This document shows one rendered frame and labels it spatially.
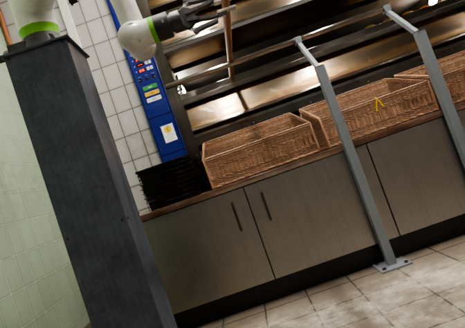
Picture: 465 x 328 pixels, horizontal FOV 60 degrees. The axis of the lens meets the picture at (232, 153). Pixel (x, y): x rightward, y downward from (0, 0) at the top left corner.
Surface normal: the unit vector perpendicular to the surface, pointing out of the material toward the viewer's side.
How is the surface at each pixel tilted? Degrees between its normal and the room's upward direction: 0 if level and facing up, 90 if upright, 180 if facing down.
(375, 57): 70
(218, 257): 90
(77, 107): 90
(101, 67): 90
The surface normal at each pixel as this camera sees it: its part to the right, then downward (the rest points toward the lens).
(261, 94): -0.15, -0.36
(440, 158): -0.04, -0.04
